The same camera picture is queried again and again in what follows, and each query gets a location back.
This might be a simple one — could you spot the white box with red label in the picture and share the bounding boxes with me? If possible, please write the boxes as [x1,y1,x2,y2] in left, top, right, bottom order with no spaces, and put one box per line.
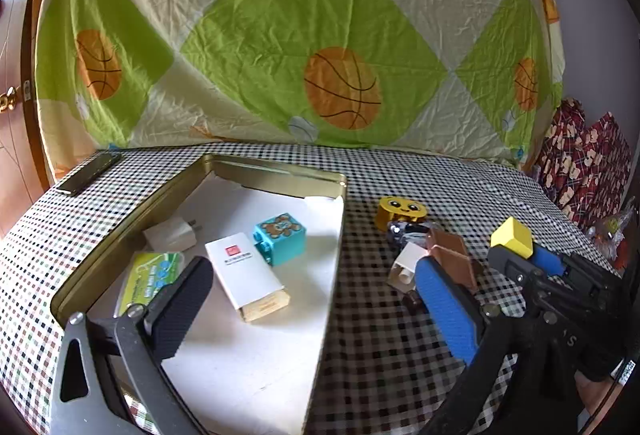
[205,231,291,323]

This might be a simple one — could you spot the checkered tablecloth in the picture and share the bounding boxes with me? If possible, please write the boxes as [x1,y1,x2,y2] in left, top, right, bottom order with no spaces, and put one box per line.
[0,142,626,435]

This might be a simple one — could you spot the yellow cube block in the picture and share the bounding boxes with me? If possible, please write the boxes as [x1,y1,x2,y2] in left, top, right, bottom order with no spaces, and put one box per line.
[490,217,535,260]

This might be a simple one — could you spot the yellow smiling face block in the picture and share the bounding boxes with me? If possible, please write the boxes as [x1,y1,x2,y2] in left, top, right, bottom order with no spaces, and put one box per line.
[376,196,429,231]

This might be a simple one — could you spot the teal toy block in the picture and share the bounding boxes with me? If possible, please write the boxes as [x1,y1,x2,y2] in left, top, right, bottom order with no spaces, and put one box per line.
[251,213,308,267]

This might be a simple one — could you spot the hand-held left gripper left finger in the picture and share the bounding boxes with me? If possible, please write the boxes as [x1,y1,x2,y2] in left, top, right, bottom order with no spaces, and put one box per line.
[49,256,215,435]

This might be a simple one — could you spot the brown toy block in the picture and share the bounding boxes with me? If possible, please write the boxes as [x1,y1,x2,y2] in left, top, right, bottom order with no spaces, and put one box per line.
[404,229,485,315]

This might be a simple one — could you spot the clear plastic bag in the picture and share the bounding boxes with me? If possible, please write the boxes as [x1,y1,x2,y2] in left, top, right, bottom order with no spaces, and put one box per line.
[590,210,638,268]

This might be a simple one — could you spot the green and white packet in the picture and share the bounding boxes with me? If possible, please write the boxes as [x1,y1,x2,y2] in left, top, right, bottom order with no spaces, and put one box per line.
[114,251,187,318]

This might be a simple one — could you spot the white toy block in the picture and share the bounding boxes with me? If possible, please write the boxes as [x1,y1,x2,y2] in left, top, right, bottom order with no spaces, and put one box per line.
[386,241,432,292]

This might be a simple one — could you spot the green basketball print sheet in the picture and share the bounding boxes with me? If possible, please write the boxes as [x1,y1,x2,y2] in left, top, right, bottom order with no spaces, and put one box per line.
[32,0,566,180]

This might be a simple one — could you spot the gold metal tin box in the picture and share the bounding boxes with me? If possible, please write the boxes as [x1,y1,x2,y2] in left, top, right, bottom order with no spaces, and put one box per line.
[50,153,348,435]

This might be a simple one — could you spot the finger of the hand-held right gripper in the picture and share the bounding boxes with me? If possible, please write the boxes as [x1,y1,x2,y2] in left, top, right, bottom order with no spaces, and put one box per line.
[487,245,552,307]
[530,246,622,302]

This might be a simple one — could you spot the black smartphone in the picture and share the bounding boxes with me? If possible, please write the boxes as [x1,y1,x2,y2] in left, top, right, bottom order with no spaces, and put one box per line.
[54,152,122,196]

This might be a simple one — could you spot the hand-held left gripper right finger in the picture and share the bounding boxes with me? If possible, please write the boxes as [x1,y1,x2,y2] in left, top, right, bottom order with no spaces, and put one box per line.
[413,256,581,435]

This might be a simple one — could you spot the white charger plug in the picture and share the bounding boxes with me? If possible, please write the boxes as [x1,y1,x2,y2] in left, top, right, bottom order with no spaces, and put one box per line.
[143,216,203,252]

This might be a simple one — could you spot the brown wooden door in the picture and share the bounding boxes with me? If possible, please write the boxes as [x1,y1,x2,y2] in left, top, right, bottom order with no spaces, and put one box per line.
[0,0,51,236]

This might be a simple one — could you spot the red patterned cloth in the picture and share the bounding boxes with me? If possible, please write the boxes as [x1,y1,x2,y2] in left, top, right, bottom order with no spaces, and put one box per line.
[530,97,633,236]

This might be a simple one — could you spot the shiny dark item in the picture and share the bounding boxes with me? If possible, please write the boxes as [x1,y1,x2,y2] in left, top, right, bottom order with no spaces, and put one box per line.
[386,220,433,248]

